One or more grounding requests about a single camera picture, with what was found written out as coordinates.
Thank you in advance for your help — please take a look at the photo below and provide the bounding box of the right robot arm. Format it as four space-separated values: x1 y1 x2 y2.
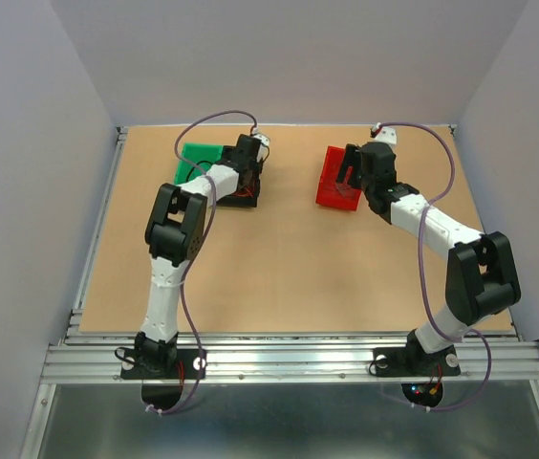
336 142 521 378

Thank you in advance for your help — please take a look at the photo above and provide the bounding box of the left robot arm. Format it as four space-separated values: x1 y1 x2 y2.
116 133 270 380

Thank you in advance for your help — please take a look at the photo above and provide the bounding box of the black plastic bin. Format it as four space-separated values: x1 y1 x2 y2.
217 145 262 208

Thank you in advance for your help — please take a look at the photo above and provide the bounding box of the green plastic bin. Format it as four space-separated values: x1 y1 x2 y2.
173 142 224 185

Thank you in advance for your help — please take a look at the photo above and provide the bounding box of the red plastic bin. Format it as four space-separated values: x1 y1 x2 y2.
315 146 361 211

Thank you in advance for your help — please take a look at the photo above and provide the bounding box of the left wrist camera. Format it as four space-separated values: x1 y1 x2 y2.
250 127 270 163

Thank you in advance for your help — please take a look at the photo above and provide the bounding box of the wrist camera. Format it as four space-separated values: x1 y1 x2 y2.
370 122 398 146
250 127 270 163

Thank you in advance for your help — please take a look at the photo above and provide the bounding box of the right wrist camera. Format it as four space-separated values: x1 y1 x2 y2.
370 122 398 146

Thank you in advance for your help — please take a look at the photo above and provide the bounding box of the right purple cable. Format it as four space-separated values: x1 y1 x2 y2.
383 121 493 413

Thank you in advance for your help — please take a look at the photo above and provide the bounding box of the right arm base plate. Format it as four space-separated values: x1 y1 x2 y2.
368 346 461 381

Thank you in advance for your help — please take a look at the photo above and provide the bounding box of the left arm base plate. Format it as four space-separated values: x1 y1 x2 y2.
114 346 206 381

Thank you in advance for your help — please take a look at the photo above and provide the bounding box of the aluminium rail frame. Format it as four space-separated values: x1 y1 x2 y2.
23 123 539 458

